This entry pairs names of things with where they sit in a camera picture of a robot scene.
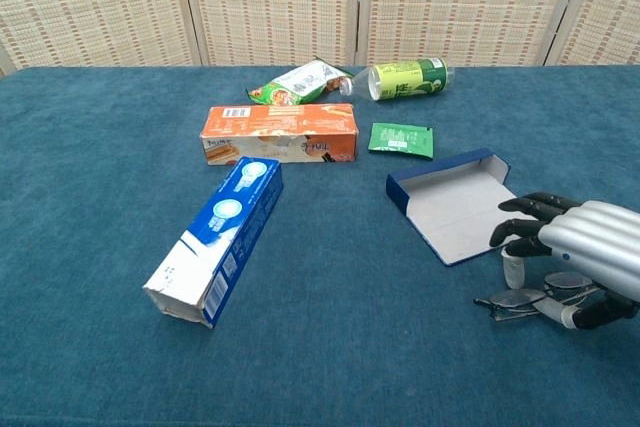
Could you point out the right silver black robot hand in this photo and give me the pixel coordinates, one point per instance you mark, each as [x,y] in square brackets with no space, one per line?
[590,237]

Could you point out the wire-frame eyeglasses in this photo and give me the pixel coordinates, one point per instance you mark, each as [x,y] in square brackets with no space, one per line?
[510,298]

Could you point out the blue cardboard box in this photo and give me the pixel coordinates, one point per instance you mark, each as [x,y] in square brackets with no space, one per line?
[450,207]

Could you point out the orange cracker box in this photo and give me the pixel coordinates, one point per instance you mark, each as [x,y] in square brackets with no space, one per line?
[280,122]

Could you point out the blue white toothpaste box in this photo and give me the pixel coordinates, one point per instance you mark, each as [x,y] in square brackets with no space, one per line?
[235,217]

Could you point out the green sachet packet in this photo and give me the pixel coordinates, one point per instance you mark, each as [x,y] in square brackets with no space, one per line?
[400,139]

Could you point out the woven bamboo screen panel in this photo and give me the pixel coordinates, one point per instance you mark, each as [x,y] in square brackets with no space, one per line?
[90,7]
[610,22]
[465,2]
[4,64]
[275,2]

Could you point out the plastic bottle green label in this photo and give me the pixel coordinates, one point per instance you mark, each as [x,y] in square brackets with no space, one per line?
[405,79]

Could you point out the green white snack bag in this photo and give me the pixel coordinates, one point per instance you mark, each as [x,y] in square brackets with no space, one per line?
[295,84]

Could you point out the teal table cloth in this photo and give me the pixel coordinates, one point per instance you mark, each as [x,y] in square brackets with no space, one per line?
[100,197]

